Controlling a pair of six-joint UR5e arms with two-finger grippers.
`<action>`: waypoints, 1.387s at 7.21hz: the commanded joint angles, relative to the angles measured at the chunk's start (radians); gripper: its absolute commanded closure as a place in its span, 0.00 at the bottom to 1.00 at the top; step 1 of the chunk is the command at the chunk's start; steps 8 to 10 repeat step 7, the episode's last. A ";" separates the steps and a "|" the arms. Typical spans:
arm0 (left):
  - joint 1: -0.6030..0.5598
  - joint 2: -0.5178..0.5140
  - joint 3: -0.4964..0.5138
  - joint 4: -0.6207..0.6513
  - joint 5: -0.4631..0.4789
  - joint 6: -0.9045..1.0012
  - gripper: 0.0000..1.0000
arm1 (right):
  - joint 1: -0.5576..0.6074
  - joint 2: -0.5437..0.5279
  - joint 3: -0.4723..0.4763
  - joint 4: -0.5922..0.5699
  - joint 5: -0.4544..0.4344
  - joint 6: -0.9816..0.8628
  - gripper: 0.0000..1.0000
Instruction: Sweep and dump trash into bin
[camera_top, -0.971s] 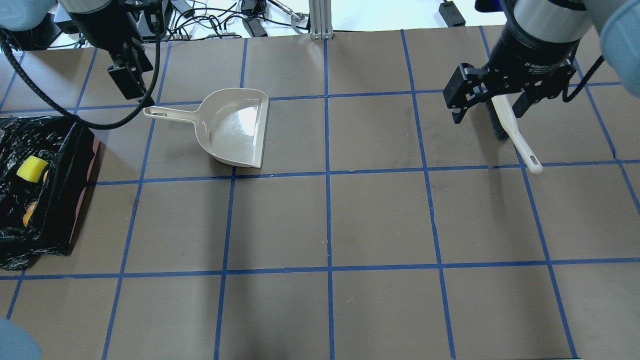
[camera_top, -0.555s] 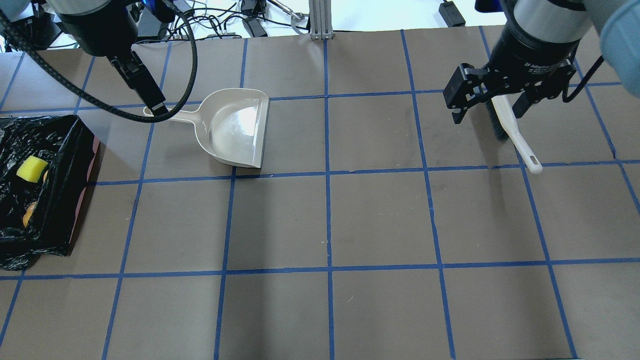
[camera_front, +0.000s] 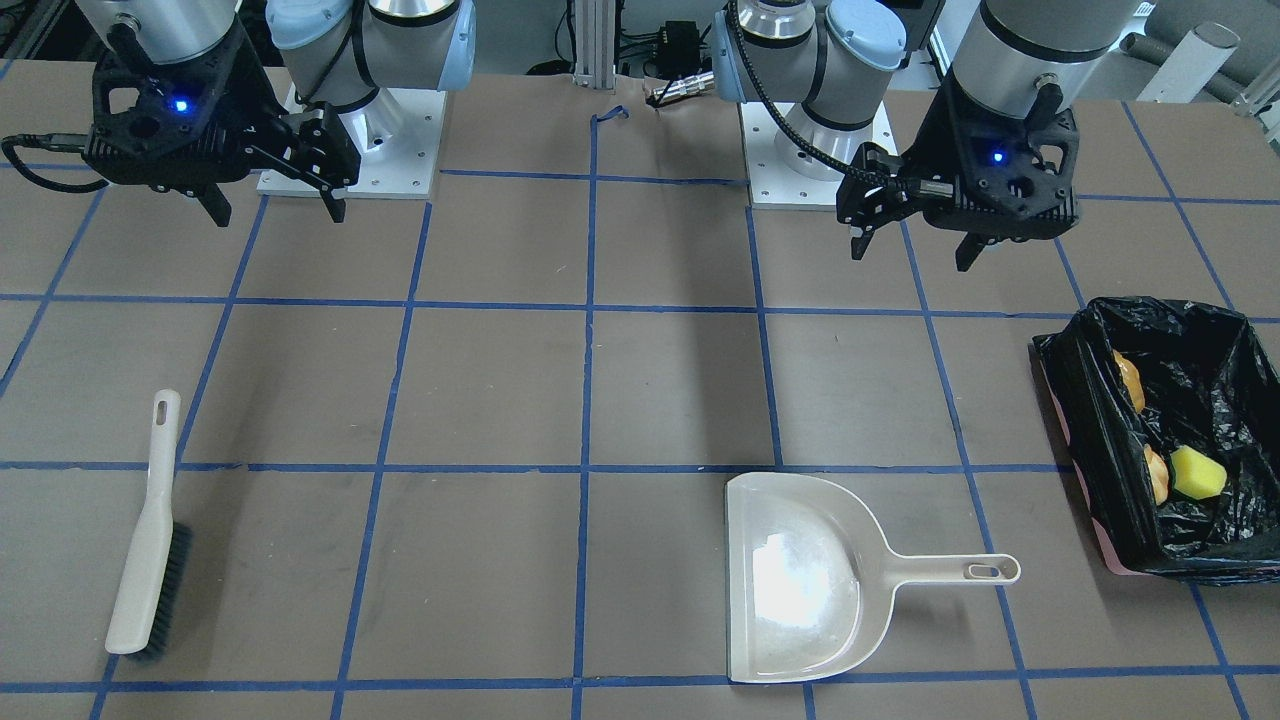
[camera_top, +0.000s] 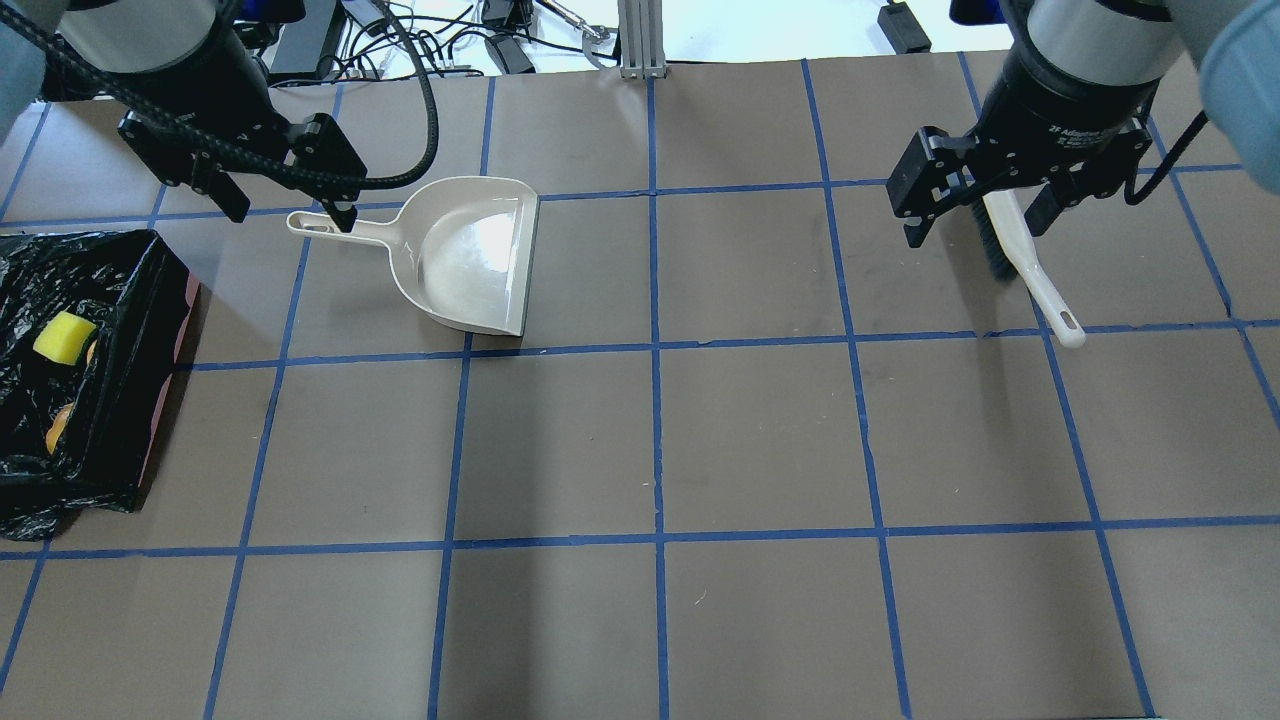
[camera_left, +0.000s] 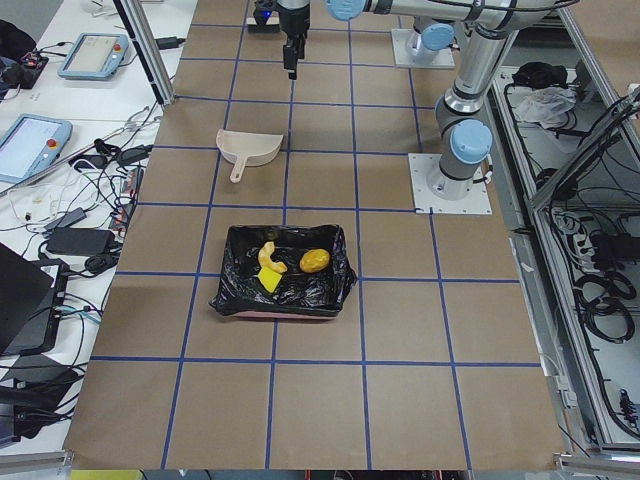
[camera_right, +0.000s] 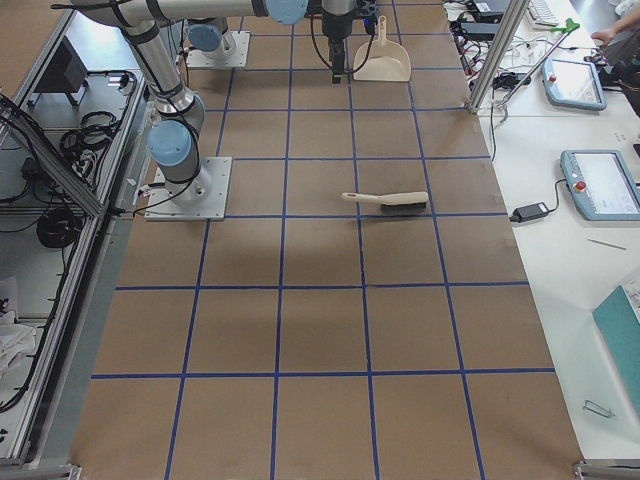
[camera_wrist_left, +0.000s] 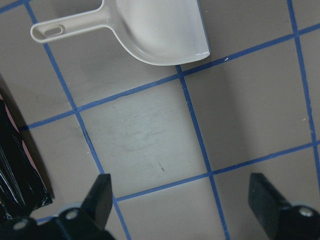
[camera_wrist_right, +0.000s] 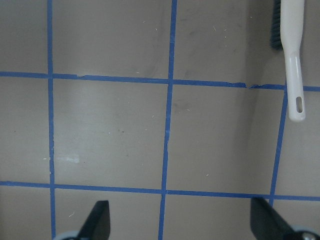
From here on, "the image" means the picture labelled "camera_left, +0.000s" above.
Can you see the beige plastic dustpan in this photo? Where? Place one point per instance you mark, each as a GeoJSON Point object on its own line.
{"type": "Point", "coordinates": [243, 149]}

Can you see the black laptop computer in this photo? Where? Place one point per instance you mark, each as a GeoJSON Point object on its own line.
{"type": "Point", "coordinates": [31, 292]}

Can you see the black lined pink bin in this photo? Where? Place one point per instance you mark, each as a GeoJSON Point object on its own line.
{"type": "Point", "coordinates": [299, 295]}

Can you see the beige hand brush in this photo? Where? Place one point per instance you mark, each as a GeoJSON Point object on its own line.
{"type": "Point", "coordinates": [267, 26]}

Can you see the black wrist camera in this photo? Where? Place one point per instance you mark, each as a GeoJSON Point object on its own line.
{"type": "Point", "coordinates": [262, 11]}

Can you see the yellow potato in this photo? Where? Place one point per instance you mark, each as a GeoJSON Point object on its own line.
{"type": "Point", "coordinates": [314, 261]}

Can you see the lower blue teach pendant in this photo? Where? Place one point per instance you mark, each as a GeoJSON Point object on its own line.
{"type": "Point", "coordinates": [32, 144]}

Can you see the yellow green sponge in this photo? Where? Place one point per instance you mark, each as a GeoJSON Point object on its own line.
{"type": "Point", "coordinates": [269, 279]}

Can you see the black power adapter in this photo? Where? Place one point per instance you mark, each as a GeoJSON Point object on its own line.
{"type": "Point", "coordinates": [79, 241]}

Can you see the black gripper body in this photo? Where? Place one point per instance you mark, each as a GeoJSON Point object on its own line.
{"type": "Point", "coordinates": [294, 22]}

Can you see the blue teach pendant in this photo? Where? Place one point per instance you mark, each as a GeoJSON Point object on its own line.
{"type": "Point", "coordinates": [32, 144]}
{"type": "Point", "coordinates": [94, 56]}

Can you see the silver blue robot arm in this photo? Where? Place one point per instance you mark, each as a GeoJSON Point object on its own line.
{"type": "Point", "coordinates": [466, 140]}
{"type": "Point", "coordinates": [430, 35]}

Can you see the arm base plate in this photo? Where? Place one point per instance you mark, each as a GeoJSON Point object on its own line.
{"type": "Point", "coordinates": [434, 193]}
{"type": "Point", "coordinates": [409, 52]}

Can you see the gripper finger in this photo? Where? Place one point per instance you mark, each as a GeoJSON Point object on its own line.
{"type": "Point", "coordinates": [300, 43]}
{"type": "Point", "coordinates": [289, 57]}

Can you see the upper blue teach pendant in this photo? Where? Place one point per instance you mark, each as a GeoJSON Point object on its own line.
{"type": "Point", "coordinates": [94, 56]}

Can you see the white crumpled cloth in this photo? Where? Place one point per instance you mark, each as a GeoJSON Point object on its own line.
{"type": "Point", "coordinates": [548, 107]}

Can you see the pale yellow peel piece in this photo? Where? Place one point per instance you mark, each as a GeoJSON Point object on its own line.
{"type": "Point", "coordinates": [265, 260]}

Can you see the aluminium frame post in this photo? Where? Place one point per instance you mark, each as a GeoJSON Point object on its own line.
{"type": "Point", "coordinates": [137, 26]}

